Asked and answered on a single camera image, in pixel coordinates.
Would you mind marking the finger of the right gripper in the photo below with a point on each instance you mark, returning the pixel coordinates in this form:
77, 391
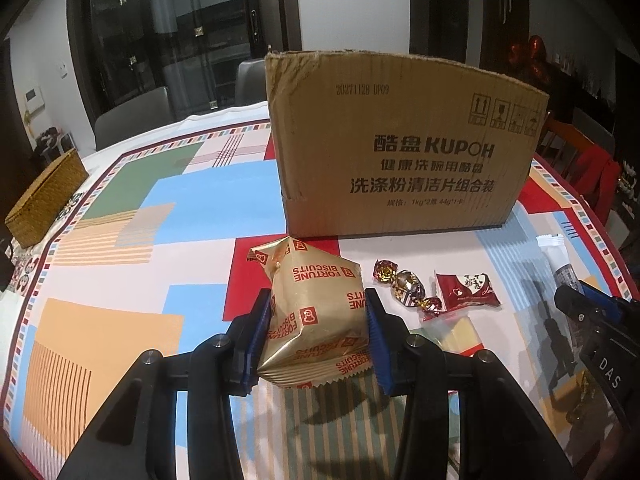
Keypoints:
607, 304
577, 307

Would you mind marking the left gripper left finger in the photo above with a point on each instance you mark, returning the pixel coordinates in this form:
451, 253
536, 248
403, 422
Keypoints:
248, 333

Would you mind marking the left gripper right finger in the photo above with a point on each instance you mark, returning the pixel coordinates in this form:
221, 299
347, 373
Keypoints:
387, 336

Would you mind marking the clear bag yellow snack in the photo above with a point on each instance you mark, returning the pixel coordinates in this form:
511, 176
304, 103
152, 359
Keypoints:
453, 334

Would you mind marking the gold fortune biscuits packet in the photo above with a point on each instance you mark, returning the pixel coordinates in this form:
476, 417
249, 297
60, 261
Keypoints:
318, 330

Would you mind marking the gold red wrapped candy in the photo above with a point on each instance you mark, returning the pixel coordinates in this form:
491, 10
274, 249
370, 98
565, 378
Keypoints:
406, 287

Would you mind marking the dark long snack bar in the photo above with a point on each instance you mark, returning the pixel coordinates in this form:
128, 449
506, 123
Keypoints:
554, 250

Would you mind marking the red white snack packet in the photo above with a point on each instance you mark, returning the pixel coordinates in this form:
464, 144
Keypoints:
454, 292

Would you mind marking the colourful patterned tablecloth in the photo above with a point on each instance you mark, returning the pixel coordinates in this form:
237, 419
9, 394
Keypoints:
155, 256

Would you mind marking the red wooden chair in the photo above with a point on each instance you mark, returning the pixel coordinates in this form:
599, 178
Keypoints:
590, 169

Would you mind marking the brown cardboard box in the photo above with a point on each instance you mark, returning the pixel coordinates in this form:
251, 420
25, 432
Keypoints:
372, 143

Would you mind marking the grey dining chair left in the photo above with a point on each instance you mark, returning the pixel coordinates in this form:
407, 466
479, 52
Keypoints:
149, 111

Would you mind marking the woven wicker box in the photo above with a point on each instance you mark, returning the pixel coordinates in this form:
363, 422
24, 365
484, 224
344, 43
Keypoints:
32, 216

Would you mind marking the small black object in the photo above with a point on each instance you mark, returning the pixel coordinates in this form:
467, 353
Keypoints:
6, 266

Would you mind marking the red foil balloon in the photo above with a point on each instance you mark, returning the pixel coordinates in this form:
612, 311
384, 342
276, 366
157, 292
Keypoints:
528, 61

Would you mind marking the white shelf with clutter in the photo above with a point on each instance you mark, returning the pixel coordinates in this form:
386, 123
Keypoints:
53, 143

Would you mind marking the black glass sliding door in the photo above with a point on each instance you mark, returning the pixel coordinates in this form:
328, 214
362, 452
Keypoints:
122, 49

